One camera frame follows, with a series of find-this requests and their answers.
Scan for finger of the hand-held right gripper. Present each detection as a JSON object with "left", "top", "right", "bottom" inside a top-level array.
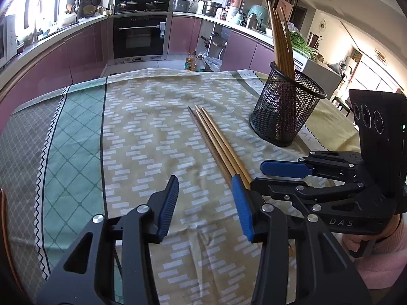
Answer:
[
  {"left": 251, "top": 179, "right": 366, "bottom": 217},
  {"left": 260, "top": 151, "right": 365, "bottom": 181}
]

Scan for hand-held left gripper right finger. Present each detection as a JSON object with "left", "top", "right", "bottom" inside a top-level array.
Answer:
[{"left": 231, "top": 175, "right": 372, "bottom": 305}]

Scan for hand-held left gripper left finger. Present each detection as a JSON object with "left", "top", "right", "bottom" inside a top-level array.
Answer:
[{"left": 36, "top": 175, "right": 180, "bottom": 305}]

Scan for black mesh utensil holder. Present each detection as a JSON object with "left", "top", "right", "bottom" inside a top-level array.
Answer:
[{"left": 250, "top": 61, "right": 327, "bottom": 147}]

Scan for wooden chopstick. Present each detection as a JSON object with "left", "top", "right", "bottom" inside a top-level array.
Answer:
[
  {"left": 187, "top": 107, "right": 234, "bottom": 185},
  {"left": 195, "top": 105, "right": 247, "bottom": 189},
  {"left": 201, "top": 106, "right": 254, "bottom": 186},
  {"left": 279, "top": 6, "right": 294, "bottom": 79},
  {"left": 284, "top": 22, "right": 296, "bottom": 80},
  {"left": 266, "top": 1, "right": 287, "bottom": 77},
  {"left": 273, "top": 9, "right": 290, "bottom": 78}
]

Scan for person's right forearm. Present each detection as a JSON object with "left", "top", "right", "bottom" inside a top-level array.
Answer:
[{"left": 345, "top": 214, "right": 407, "bottom": 289}]

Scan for patterned tablecloth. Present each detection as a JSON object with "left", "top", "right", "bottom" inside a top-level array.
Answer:
[{"left": 0, "top": 68, "right": 361, "bottom": 305}]

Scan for black stool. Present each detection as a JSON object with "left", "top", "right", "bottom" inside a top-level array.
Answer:
[{"left": 331, "top": 96, "right": 353, "bottom": 118}]

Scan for green leafy vegetables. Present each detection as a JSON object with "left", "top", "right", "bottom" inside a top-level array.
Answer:
[{"left": 289, "top": 31, "right": 318, "bottom": 61}]

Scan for pink base cabinets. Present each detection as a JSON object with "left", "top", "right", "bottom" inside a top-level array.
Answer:
[
  {"left": 0, "top": 16, "right": 113, "bottom": 115},
  {"left": 167, "top": 16, "right": 275, "bottom": 70}
]

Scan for yellow cooking oil bottle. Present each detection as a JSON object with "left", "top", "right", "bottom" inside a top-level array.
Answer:
[{"left": 185, "top": 51, "right": 198, "bottom": 71}]

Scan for teal kitchen appliance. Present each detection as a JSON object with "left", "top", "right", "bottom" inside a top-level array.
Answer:
[{"left": 247, "top": 5, "right": 271, "bottom": 32}]

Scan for black built-in oven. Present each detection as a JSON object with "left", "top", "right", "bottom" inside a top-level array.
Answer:
[{"left": 113, "top": 14, "right": 168, "bottom": 60}]

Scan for stainless steel pot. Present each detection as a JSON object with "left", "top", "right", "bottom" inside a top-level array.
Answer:
[{"left": 202, "top": 1, "right": 221, "bottom": 16}]

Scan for white microwave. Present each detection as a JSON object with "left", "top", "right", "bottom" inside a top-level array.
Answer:
[{"left": 0, "top": 14, "right": 16, "bottom": 69}]

